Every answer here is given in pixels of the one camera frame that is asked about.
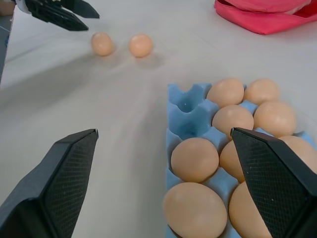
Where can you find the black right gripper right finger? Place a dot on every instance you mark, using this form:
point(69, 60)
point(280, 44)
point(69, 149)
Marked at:
point(277, 183)

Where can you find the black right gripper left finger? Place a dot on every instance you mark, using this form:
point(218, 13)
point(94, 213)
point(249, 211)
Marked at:
point(49, 188)

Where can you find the blue foam egg carton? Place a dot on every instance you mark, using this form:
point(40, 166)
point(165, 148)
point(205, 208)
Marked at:
point(188, 116)

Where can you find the brown egg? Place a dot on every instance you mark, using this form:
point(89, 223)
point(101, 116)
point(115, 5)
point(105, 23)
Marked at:
point(301, 148)
point(225, 91)
point(140, 45)
point(229, 160)
point(244, 215)
point(275, 119)
point(195, 160)
point(262, 91)
point(232, 119)
point(101, 44)
point(194, 209)

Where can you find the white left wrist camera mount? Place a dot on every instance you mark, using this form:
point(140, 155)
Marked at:
point(21, 5)

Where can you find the red cloth bag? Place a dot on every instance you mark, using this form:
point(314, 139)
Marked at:
point(267, 17)

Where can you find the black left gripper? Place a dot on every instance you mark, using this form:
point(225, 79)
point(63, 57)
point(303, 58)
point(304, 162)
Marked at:
point(40, 4)

